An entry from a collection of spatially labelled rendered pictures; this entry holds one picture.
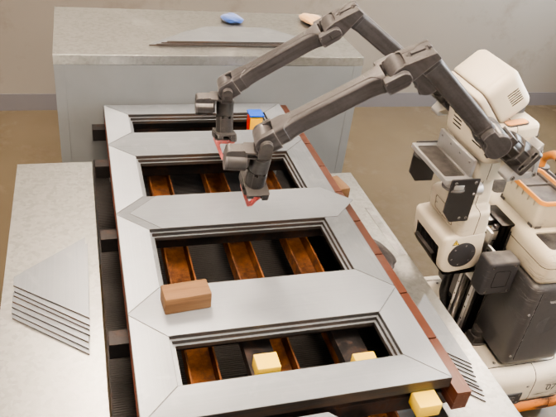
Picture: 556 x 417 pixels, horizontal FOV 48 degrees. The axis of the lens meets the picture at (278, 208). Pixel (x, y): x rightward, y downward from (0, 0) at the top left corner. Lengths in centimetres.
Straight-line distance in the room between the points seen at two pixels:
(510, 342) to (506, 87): 98
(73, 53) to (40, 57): 186
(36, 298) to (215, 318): 49
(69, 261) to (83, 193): 42
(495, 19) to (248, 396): 426
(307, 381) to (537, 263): 105
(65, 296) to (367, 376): 82
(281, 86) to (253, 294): 130
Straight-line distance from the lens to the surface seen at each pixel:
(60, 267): 188
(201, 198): 205
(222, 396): 145
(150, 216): 196
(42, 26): 440
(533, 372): 262
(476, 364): 193
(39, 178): 237
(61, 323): 174
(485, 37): 530
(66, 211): 218
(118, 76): 264
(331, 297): 173
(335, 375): 153
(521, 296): 236
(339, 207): 209
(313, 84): 282
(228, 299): 167
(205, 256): 229
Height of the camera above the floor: 197
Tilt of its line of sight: 33 degrees down
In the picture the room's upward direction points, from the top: 8 degrees clockwise
